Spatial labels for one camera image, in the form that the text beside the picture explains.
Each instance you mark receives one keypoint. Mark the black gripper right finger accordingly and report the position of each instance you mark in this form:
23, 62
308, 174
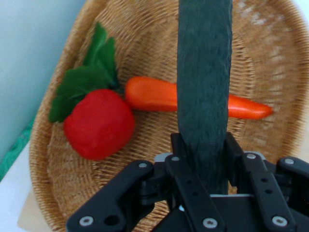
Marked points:
265, 183

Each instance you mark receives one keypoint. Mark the woven wicker basket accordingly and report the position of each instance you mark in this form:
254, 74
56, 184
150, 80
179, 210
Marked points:
154, 43

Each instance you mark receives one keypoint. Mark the light wooden board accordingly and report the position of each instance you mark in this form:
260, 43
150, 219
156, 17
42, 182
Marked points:
36, 215

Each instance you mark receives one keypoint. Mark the green cloth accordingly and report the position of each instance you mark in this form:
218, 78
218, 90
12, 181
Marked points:
14, 152

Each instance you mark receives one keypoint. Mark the orange carrot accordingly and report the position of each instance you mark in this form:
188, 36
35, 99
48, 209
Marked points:
150, 94

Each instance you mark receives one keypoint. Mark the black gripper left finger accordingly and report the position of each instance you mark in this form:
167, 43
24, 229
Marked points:
120, 193

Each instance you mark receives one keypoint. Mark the dark green cucumber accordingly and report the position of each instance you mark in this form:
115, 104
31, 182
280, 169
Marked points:
204, 84

